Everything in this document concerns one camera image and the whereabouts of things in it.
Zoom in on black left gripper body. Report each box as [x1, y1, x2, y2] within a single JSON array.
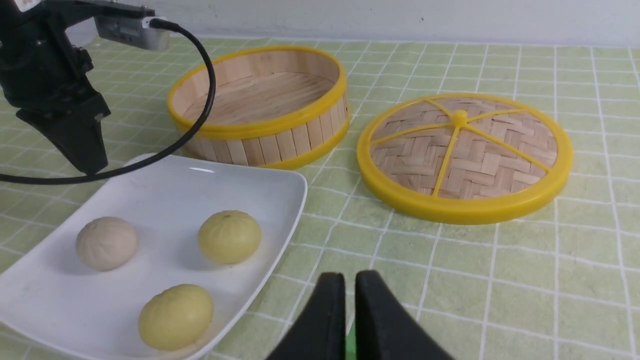
[[0, 0, 111, 126]]

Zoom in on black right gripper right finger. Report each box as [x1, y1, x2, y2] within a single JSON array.
[[355, 269, 453, 360]]

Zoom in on yellow steamed bun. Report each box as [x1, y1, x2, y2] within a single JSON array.
[[198, 210, 263, 265], [137, 284, 215, 351]]

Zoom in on bamboo steamer basket yellow rim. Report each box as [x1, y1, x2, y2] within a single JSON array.
[[182, 45, 351, 170]]

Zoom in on yellow steamed bun on plate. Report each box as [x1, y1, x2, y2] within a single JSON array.
[[137, 284, 215, 351]]

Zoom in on woven bamboo steamer lid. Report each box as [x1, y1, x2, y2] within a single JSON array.
[[356, 93, 574, 225]]

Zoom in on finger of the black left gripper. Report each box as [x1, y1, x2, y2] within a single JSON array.
[[16, 95, 111, 175]]

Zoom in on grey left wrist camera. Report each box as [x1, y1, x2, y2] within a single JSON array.
[[50, 0, 172, 52]]

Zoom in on green checkered tablecloth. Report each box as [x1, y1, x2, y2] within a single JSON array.
[[0, 36, 640, 360]]

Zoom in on white square plate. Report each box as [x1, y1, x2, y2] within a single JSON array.
[[0, 155, 307, 360]]

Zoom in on green cube block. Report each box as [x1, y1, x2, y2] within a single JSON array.
[[345, 321, 357, 360]]

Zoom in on black camera cable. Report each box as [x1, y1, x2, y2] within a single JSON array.
[[0, 18, 217, 186]]

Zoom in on beige steamed bun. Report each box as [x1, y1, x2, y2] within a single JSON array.
[[75, 216, 138, 272]]

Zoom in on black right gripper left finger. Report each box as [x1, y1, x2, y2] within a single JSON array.
[[267, 272, 346, 360]]

